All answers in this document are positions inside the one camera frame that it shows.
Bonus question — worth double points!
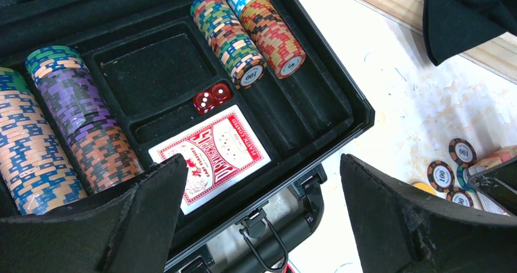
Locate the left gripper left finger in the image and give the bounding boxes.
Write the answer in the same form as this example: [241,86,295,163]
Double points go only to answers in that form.
[1,154,188,272]

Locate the purple black chip stack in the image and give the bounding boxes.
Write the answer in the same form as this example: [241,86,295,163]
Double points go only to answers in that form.
[24,46,144,193]

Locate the black t-shirt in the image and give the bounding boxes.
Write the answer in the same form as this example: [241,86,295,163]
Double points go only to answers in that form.
[423,0,516,66]

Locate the blue orange chip stack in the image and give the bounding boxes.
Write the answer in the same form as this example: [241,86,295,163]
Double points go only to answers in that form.
[1,68,88,215]

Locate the yellow big blind button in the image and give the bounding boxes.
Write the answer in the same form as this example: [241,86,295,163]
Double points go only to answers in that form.
[411,182,437,196]

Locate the red yellow chip stack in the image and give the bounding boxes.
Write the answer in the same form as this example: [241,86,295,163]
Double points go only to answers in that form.
[228,0,306,79]

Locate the red die in case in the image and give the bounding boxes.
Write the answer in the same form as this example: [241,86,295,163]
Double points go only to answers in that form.
[210,82,232,105]
[193,90,216,115]

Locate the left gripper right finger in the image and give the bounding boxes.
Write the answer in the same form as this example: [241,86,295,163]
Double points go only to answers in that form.
[340,154,516,272]

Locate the orange boxed card deck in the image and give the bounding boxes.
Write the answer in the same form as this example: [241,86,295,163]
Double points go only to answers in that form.
[468,145,517,217]

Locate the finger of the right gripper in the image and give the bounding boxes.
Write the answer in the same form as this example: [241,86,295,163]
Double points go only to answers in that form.
[468,154,517,217]

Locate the green orange chip stack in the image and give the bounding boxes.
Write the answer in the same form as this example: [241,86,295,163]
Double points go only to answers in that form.
[190,0,267,89]

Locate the black poker set case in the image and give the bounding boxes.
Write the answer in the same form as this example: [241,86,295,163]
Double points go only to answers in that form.
[1,0,374,272]

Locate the red playing card deck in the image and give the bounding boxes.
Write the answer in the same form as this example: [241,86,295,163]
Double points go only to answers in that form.
[148,105,271,215]

